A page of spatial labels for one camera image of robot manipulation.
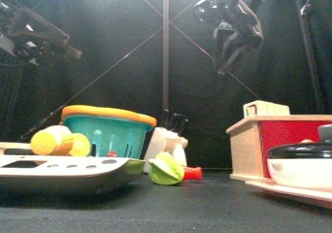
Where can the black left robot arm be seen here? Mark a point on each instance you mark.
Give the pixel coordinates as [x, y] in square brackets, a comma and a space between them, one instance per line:
[4, 10]

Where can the white toy knife holder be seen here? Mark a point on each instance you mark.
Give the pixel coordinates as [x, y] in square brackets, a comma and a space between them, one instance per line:
[158, 146]

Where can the cream wooden block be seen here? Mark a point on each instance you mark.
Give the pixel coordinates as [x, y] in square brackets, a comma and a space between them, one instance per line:
[266, 109]

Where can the yellow toy corn piece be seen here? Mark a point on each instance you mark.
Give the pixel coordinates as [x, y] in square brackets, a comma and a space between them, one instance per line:
[47, 139]

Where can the wooden box with red panel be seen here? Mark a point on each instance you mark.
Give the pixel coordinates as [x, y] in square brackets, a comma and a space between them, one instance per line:
[246, 146]

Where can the yellow orange toy food piece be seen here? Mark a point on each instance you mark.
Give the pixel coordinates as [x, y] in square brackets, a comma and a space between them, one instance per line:
[82, 144]

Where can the teal basket with orange rim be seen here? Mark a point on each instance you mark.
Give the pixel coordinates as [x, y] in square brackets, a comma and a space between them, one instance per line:
[130, 133]

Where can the white oval toy food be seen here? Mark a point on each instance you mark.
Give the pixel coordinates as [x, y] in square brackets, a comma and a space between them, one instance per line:
[179, 152]

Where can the light green toy pepper half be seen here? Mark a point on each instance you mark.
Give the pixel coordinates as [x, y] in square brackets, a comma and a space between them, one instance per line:
[166, 170]

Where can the black frying pan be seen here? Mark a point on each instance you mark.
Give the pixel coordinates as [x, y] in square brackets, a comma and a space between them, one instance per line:
[298, 175]

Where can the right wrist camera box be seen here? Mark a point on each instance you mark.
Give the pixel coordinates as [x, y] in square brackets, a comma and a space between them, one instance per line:
[207, 10]

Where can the vertical metal frame pole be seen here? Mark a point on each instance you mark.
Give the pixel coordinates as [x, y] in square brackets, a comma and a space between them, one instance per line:
[166, 49]

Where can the slanted metal frame pole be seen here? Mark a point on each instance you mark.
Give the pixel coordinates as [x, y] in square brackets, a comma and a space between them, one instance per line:
[308, 49]

